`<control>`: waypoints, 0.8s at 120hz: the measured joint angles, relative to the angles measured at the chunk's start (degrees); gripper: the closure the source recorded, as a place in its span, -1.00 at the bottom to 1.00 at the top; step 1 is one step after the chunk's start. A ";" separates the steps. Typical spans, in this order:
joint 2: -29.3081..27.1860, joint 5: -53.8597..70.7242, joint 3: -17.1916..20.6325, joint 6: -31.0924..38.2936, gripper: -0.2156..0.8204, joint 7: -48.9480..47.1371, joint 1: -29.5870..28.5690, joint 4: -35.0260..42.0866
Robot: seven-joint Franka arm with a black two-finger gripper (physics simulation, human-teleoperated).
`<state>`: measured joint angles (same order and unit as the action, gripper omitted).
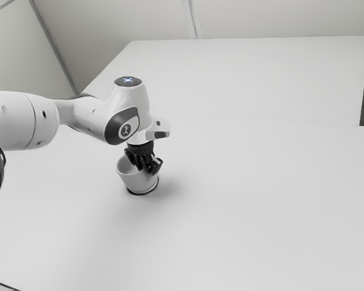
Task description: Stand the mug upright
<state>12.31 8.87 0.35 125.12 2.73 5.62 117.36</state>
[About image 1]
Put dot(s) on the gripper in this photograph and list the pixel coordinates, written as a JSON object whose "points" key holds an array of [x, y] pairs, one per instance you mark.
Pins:
{"points": [[141, 149]]}

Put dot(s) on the white mug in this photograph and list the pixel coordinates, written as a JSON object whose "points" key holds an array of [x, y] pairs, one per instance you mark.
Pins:
{"points": [[136, 179]]}

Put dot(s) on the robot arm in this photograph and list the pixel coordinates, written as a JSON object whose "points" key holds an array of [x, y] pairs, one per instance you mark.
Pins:
{"points": [[79, 113]]}

